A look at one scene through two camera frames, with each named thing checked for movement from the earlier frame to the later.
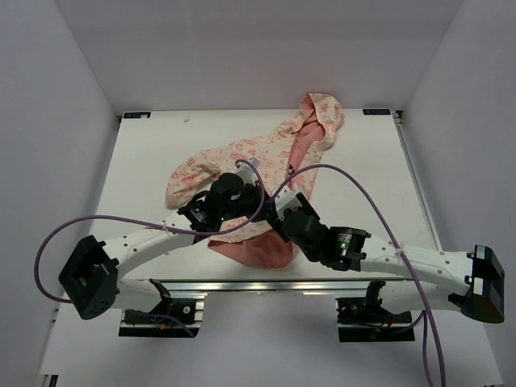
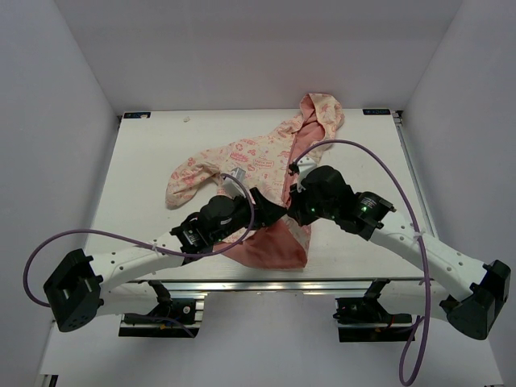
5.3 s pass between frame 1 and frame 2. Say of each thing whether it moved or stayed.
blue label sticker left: stayed
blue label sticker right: stayed
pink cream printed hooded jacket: stayed
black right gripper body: moved
